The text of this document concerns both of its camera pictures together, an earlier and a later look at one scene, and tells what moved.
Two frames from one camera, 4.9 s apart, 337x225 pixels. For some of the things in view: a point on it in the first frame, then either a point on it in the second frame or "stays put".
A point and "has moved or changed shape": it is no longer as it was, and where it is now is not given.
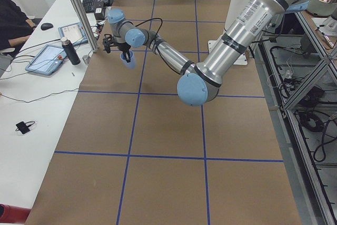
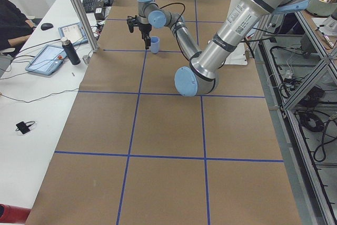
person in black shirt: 15,28 stays put
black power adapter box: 98,13 stays put
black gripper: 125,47 to 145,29
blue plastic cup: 132,64 has moved or changed shape
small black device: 23,127 stays put
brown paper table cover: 132,152 stays put
